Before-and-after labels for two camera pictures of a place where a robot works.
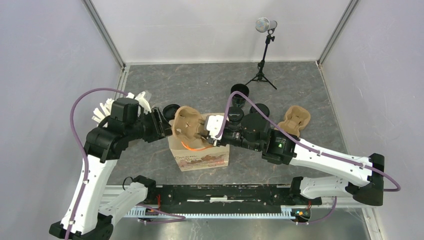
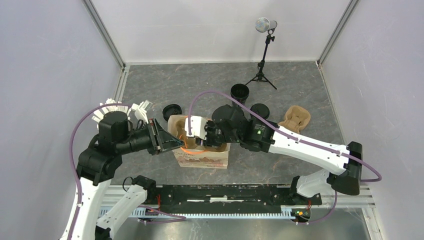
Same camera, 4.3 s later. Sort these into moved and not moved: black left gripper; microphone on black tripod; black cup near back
Moved: black left gripper
Not moved: black cup near back; microphone on black tripod
